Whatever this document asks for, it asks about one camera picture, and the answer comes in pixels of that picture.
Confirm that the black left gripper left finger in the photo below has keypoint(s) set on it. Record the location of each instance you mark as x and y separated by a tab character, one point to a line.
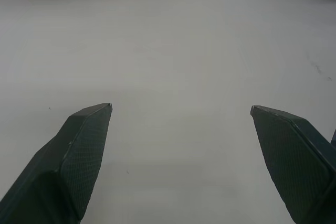
65	161

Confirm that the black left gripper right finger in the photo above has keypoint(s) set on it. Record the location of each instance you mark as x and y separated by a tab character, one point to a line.
291	155

